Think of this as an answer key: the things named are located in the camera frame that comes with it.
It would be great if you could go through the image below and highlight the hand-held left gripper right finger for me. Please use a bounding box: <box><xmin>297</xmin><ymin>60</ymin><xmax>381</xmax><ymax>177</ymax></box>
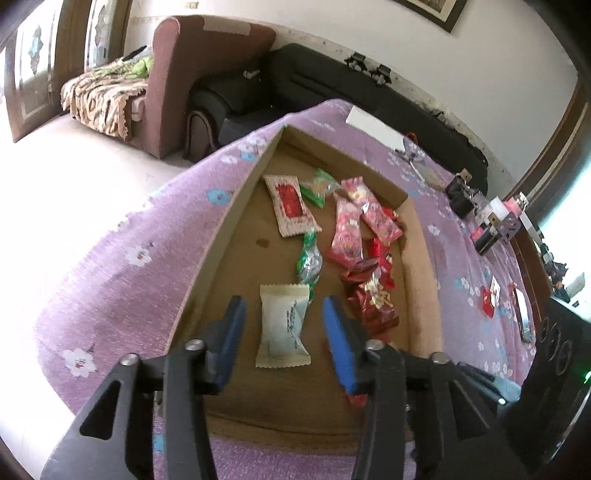
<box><xmin>322</xmin><ymin>295</ymin><xmax>532</xmax><ymax>480</ymax></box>

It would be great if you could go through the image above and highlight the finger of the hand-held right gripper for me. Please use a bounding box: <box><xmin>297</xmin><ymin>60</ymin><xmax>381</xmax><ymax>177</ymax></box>
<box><xmin>455</xmin><ymin>362</ymin><xmax>522</xmax><ymax>407</ymax></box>

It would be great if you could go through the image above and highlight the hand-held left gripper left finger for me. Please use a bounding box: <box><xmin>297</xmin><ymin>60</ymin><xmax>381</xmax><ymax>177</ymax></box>
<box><xmin>41</xmin><ymin>295</ymin><xmax>247</xmax><ymax>480</ymax></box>

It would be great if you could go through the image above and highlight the large dark red snack packet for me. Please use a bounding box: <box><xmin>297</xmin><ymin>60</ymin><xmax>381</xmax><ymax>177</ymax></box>
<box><xmin>341</xmin><ymin>258</ymin><xmax>400</xmax><ymax>337</ymax></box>

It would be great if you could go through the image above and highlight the cardboard box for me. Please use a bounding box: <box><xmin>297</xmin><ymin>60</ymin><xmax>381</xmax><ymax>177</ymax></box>
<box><xmin>159</xmin><ymin>124</ymin><xmax>444</xmax><ymax>437</ymax></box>

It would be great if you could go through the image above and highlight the small red snack packet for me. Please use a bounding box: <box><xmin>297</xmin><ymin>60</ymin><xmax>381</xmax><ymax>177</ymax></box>
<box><xmin>367</xmin><ymin>237</ymin><xmax>393</xmax><ymax>260</ymax></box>
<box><xmin>381</xmin><ymin>254</ymin><xmax>399</xmax><ymax>289</ymax></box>

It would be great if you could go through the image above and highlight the green foil candy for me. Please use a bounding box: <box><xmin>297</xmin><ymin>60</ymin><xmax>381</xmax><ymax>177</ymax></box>
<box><xmin>295</xmin><ymin>229</ymin><xmax>324</xmax><ymax>284</ymax></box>

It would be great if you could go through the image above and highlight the pink red snack packet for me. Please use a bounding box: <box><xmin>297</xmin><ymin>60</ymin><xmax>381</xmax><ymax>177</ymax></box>
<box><xmin>327</xmin><ymin>191</ymin><xmax>363</xmax><ymax>267</ymax></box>

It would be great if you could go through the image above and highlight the black smartphone in case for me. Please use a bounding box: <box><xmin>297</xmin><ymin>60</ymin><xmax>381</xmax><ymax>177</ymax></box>
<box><xmin>512</xmin><ymin>287</ymin><xmax>534</xmax><ymax>343</ymax></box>

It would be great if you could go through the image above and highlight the slim red white snack packet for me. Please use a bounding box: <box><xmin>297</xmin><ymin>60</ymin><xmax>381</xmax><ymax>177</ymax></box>
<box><xmin>481</xmin><ymin>276</ymin><xmax>502</xmax><ymax>319</ymax></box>

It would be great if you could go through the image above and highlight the dark assorted clutter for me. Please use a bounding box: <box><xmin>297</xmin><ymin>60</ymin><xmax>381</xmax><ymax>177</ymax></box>
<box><xmin>538</xmin><ymin>240</ymin><xmax>591</xmax><ymax>305</ymax></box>

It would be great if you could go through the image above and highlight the purple floral tablecloth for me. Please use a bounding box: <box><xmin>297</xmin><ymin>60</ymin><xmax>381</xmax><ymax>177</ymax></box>
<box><xmin>34</xmin><ymin>98</ymin><xmax>550</xmax><ymax>480</ymax></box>

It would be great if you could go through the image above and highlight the brown wooden sideboard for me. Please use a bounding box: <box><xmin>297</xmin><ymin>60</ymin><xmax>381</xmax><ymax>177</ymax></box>
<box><xmin>510</xmin><ymin>226</ymin><xmax>555</xmax><ymax>301</ymax></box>

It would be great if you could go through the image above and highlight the small black red box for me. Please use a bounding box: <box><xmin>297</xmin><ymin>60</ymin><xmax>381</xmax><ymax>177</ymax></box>
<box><xmin>471</xmin><ymin>222</ymin><xmax>502</xmax><ymax>256</ymax></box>

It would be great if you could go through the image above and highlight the white snack packet red label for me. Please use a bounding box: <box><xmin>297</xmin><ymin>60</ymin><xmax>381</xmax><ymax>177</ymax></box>
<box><xmin>263</xmin><ymin>174</ymin><xmax>323</xmax><ymax>238</ymax></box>

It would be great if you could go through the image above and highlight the bright window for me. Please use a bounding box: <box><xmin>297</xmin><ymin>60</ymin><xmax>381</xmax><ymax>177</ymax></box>
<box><xmin>531</xmin><ymin>182</ymin><xmax>591</xmax><ymax>287</ymax></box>

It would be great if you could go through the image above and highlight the green snack packet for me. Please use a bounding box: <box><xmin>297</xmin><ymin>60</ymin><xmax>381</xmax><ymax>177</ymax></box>
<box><xmin>299</xmin><ymin>168</ymin><xmax>342</xmax><ymax>208</ymax></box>

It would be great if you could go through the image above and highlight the bottle with pink knit sleeve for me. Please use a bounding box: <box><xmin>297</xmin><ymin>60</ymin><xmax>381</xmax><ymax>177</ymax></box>
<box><xmin>503</xmin><ymin>194</ymin><xmax>529</xmax><ymax>217</ymax></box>

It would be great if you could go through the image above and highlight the grey flat card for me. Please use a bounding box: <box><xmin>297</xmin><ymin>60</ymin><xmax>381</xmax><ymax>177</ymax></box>
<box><xmin>416</xmin><ymin>164</ymin><xmax>446</xmax><ymax>190</ymax></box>

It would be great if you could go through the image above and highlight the black device on table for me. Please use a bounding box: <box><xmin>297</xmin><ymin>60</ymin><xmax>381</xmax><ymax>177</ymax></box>
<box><xmin>445</xmin><ymin>170</ymin><xmax>474</xmax><ymax>208</ymax></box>

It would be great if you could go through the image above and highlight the white paper sheet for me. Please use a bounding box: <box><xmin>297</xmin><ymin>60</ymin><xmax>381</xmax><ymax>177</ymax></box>
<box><xmin>346</xmin><ymin>106</ymin><xmax>419</xmax><ymax>151</ymax></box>

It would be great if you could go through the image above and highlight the brown armchair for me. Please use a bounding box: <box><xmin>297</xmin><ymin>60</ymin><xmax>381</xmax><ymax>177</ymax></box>
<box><xmin>131</xmin><ymin>15</ymin><xmax>277</xmax><ymax>160</ymax></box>

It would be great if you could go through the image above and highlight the black sofa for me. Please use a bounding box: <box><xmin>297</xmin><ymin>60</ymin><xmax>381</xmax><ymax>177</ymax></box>
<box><xmin>187</xmin><ymin>44</ymin><xmax>489</xmax><ymax>195</ymax></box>

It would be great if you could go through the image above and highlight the brown patterned blanket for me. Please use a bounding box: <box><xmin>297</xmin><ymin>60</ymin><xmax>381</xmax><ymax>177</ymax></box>
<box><xmin>60</xmin><ymin>65</ymin><xmax>151</xmax><ymax>141</ymax></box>

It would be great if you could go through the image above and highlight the green cloth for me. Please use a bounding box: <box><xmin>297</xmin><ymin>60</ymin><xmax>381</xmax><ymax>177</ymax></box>
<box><xmin>95</xmin><ymin>55</ymin><xmax>155</xmax><ymax>79</ymax></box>

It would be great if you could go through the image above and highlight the decorated wooden door panel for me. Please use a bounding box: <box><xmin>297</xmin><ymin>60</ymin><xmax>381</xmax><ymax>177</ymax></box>
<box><xmin>0</xmin><ymin>18</ymin><xmax>63</xmax><ymax>144</ymax></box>
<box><xmin>85</xmin><ymin>0</ymin><xmax>132</xmax><ymax>70</ymax></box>

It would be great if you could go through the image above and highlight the framed wall picture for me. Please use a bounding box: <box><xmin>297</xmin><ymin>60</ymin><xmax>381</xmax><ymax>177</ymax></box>
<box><xmin>392</xmin><ymin>0</ymin><xmax>469</xmax><ymax>34</ymax></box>

